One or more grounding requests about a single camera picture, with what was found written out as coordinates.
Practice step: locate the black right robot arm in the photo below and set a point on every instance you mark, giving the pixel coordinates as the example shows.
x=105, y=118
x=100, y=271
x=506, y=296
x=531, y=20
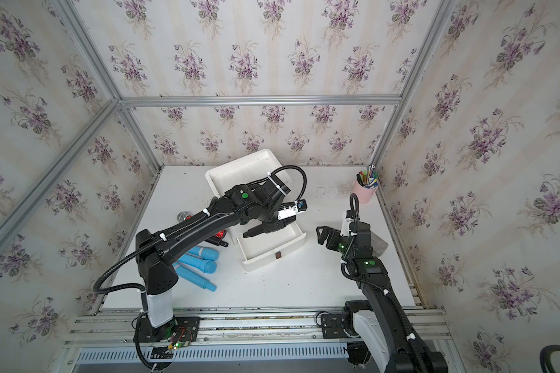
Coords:
x=379, y=320

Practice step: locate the aluminium mounting rail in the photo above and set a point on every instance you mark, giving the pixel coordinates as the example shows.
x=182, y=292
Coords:
x=115, y=328

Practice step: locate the pink metal pen bucket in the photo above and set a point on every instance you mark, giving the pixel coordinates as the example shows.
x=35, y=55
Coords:
x=363, y=193

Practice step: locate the white bottom drawer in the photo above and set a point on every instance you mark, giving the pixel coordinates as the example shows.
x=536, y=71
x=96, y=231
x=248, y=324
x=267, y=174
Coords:
x=259, y=251

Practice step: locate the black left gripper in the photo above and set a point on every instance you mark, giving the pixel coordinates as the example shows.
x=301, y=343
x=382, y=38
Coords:
x=281, y=224

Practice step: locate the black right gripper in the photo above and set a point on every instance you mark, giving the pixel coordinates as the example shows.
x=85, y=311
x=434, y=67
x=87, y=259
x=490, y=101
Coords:
x=333, y=244

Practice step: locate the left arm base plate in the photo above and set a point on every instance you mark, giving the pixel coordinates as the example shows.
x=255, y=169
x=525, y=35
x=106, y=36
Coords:
x=179, y=331

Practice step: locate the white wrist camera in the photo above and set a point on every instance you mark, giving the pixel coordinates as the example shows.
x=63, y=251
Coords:
x=349, y=224
x=291, y=209

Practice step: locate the white plastic drawer cabinet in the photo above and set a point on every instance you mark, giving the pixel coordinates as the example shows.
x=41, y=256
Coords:
x=244, y=170

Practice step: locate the blue toy microphone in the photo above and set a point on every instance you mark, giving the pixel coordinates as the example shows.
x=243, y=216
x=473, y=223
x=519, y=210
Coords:
x=205, y=253
x=204, y=265
x=193, y=278

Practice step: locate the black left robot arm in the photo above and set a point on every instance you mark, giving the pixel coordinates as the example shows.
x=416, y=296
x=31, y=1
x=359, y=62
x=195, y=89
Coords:
x=156, y=253

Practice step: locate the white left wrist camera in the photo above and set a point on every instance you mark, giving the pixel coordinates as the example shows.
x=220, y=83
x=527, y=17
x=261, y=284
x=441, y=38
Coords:
x=291, y=209

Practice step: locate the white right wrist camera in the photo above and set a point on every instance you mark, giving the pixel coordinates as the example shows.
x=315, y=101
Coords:
x=349, y=224

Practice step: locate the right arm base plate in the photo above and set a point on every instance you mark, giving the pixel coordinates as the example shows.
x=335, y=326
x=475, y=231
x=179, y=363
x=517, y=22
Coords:
x=332, y=326

